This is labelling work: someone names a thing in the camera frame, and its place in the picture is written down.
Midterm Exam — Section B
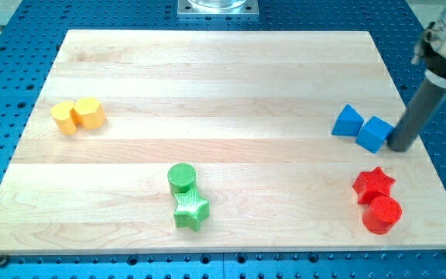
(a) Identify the yellow heart block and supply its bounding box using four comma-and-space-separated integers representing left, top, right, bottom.
50, 101, 77, 136

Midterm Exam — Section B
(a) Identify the blue cube block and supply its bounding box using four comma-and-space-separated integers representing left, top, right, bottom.
355, 116, 393, 153

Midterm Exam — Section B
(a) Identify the green star block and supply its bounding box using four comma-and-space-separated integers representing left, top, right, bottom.
173, 188, 210, 232

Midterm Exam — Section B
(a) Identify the yellow hexagon block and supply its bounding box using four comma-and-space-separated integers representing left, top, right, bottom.
74, 98, 106, 129

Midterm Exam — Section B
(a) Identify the blue triangle block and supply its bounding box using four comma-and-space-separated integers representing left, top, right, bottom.
331, 104, 364, 137

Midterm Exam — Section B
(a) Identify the red cylinder block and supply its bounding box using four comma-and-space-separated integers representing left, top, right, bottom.
362, 196, 403, 235

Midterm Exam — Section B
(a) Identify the red star block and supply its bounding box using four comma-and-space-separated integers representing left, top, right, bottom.
352, 167, 396, 205

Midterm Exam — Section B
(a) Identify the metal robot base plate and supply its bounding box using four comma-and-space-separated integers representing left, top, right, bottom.
177, 0, 259, 17

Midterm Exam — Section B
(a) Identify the wooden board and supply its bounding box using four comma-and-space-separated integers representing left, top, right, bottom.
0, 29, 446, 255

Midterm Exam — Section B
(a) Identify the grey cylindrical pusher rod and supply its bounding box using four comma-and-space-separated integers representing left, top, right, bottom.
387, 77, 446, 152

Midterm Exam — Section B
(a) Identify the green cylinder block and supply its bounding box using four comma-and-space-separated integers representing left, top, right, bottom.
167, 163, 197, 195

